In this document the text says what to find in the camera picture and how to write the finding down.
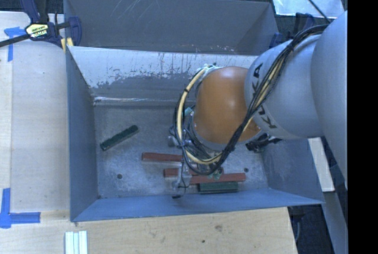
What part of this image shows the pale wood board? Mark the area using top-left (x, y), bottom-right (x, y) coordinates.
top-left (10, 37), bottom-right (71, 214)

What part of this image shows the grey metal bin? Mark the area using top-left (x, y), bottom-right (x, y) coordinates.
top-left (62, 0), bottom-right (325, 223)

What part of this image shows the dark green flat block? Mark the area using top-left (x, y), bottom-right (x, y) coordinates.
top-left (197, 181), bottom-right (239, 194)
top-left (99, 125), bottom-right (139, 152)

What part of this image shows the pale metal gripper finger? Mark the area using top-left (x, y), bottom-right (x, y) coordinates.
top-left (171, 161), bottom-right (193, 190)
top-left (167, 135), bottom-right (182, 148)

